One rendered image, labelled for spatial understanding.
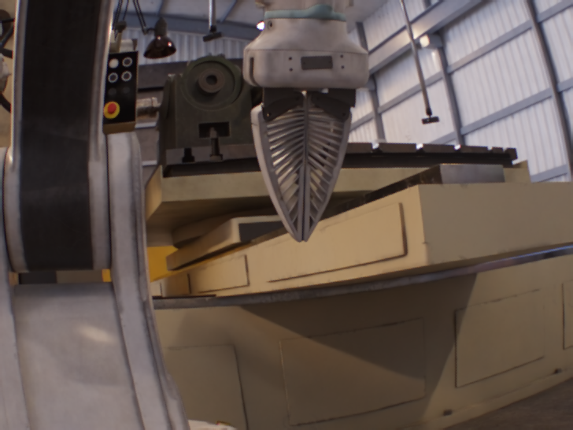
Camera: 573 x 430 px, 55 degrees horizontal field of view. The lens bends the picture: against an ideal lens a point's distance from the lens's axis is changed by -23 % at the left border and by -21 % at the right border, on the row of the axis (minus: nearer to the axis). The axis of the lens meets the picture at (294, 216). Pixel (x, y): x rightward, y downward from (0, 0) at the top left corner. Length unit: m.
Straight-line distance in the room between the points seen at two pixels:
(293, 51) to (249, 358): 1.55
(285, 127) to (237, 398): 1.50
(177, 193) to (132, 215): 1.10
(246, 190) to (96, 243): 1.17
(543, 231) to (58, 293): 0.73
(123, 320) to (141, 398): 0.09
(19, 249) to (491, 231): 0.65
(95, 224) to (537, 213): 0.67
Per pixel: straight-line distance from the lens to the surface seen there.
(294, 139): 0.56
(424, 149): 2.11
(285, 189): 0.57
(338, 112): 0.57
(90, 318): 0.70
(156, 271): 4.34
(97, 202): 0.67
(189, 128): 1.86
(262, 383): 2.02
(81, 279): 2.54
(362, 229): 1.03
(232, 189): 1.81
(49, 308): 0.71
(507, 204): 0.98
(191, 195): 1.78
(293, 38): 0.53
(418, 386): 2.24
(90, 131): 0.69
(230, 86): 1.96
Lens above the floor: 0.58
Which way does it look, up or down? 6 degrees up
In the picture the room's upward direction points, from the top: 6 degrees counter-clockwise
